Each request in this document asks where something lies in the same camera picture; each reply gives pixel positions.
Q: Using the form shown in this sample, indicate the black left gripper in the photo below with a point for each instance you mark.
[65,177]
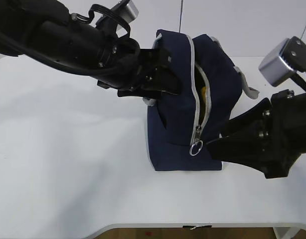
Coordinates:
[148,77]

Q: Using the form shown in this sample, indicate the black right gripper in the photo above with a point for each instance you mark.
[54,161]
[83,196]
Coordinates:
[286,136]

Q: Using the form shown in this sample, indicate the navy blue lunch bag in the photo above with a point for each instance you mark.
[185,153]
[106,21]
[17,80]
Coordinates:
[178,133]

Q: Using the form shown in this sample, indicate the yellow banana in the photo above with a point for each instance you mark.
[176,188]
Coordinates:
[203,100]

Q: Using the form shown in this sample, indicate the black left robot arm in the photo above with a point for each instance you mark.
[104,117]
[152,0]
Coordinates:
[98,45]

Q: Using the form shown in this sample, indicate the black tape on table edge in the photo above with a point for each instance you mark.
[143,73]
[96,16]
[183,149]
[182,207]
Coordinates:
[194,227]

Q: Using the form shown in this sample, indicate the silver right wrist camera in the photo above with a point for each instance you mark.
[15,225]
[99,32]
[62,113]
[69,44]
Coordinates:
[284,62]

